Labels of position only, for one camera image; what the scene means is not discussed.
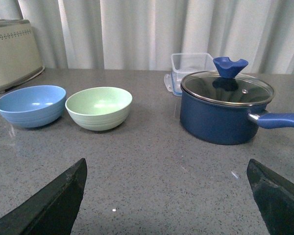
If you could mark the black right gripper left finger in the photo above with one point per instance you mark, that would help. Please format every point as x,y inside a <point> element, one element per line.
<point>53,209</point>

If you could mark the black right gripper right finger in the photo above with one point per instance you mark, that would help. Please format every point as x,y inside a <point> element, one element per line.
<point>274,196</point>

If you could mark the blue bowl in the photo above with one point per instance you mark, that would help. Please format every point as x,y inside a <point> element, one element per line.
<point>33,106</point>

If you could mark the green bowl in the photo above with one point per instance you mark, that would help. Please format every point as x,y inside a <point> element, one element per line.
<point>99,108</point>

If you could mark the blue saucepan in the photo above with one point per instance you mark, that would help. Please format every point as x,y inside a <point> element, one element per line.
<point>228,125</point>

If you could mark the glass pot lid blue knob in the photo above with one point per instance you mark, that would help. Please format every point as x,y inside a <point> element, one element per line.
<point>227,85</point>

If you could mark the cream toaster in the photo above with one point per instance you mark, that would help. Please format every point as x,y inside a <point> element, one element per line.
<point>20,59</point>

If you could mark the clear plastic food container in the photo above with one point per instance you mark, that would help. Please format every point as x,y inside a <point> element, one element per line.
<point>184,64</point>

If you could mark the white curtain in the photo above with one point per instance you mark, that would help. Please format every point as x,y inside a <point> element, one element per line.
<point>143,34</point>

